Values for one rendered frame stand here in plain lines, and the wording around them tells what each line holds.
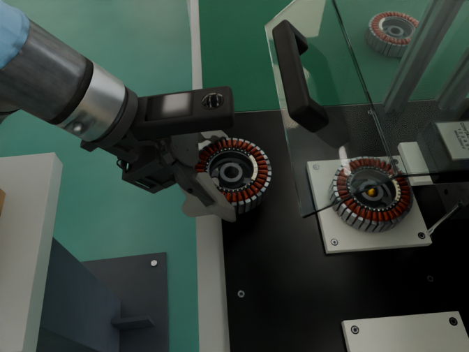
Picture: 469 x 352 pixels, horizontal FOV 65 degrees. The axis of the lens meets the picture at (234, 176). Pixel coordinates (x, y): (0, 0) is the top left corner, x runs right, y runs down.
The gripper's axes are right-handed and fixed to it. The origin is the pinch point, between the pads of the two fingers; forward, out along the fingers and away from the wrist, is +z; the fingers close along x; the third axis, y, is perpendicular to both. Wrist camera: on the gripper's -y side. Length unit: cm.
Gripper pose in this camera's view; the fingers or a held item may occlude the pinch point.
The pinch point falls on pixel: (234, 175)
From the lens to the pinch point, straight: 53.1
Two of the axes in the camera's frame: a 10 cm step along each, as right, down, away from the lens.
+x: 0.8, 8.5, -5.3
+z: 6.1, 3.8, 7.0
